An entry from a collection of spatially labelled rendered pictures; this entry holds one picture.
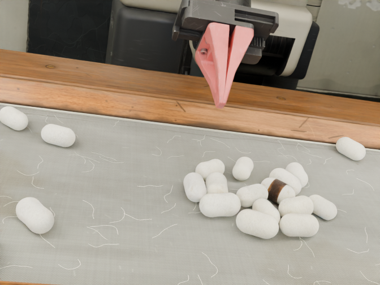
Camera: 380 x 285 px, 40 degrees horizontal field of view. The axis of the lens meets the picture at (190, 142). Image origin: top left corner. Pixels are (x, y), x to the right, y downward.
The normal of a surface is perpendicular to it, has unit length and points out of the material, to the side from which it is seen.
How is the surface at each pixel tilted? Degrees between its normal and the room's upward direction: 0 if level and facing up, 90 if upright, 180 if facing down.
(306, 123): 45
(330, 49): 90
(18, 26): 89
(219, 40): 62
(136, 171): 0
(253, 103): 0
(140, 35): 90
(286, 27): 98
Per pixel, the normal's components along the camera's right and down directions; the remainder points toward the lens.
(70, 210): 0.18, -0.88
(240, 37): 0.18, 0.01
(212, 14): 0.22, -0.35
